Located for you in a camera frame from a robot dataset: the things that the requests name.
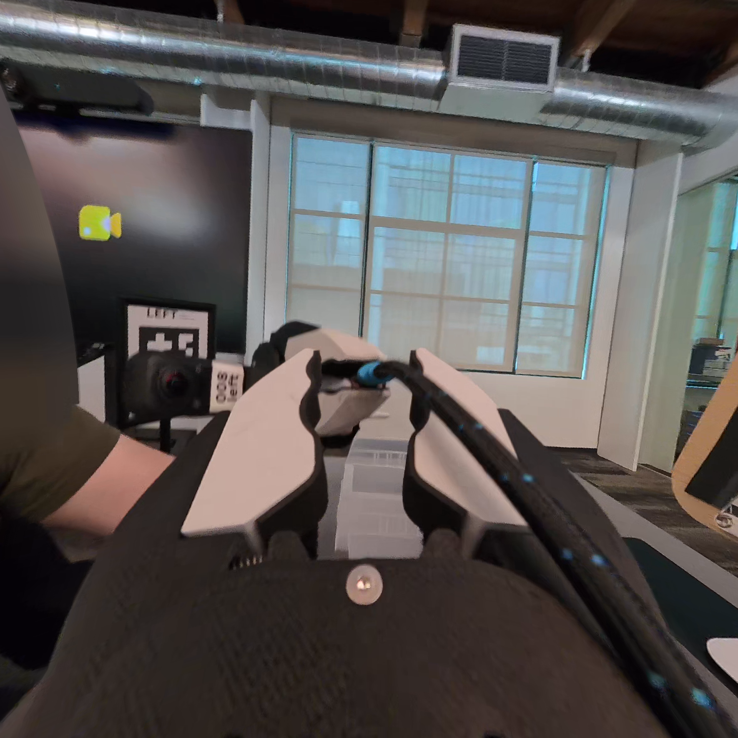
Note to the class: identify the olive shirt sleeve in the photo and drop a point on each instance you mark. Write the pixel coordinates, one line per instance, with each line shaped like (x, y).
(46, 461)

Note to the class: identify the clear plastic bin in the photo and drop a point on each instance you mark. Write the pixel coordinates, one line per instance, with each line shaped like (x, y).
(375, 496)

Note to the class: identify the silver ceiling duct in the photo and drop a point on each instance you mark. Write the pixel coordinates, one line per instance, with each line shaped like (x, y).
(230, 55)

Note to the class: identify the large paned window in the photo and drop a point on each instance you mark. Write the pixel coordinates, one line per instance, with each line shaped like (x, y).
(449, 259)

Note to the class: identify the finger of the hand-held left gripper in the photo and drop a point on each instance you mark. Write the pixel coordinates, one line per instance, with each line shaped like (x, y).
(340, 346)
(349, 409)

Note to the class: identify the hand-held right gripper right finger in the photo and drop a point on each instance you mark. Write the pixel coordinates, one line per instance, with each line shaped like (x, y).
(449, 484)

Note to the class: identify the white duct vent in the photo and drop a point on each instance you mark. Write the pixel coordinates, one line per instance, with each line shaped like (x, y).
(501, 57)

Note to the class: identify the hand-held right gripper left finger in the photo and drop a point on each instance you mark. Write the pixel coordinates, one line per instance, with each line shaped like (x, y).
(259, 449)

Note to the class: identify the glass partition window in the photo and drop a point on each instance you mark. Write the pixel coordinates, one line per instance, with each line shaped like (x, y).
(715, 259)

